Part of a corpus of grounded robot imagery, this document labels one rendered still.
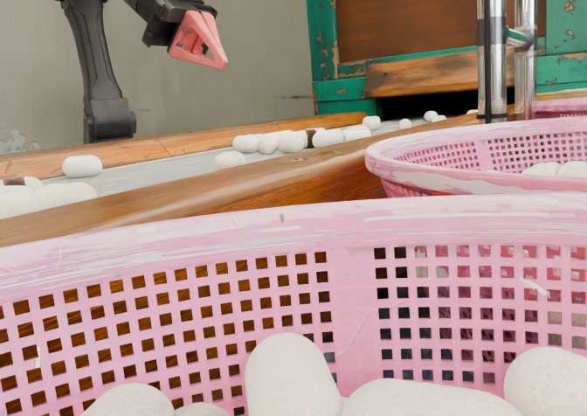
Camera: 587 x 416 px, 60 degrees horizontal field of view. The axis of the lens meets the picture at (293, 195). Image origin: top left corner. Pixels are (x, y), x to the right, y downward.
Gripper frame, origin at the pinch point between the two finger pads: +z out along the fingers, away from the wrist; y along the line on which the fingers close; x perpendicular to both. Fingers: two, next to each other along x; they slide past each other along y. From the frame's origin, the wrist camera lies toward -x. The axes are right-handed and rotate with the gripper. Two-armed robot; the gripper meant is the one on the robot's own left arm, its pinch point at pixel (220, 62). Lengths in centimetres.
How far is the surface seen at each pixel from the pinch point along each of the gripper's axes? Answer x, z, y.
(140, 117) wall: 114, -123, 121
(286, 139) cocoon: -1.4, 16.9, -5.8
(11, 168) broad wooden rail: 9.8, 3.7, -27.0
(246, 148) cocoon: 3.5, 12.6, -5.1
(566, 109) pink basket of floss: -18.5, 35.7, 9.7
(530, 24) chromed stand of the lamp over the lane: -23.2, 27.1, 9.4
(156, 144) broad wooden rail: 9.8, 3.4, -9.1
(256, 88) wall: 60, -73, 126
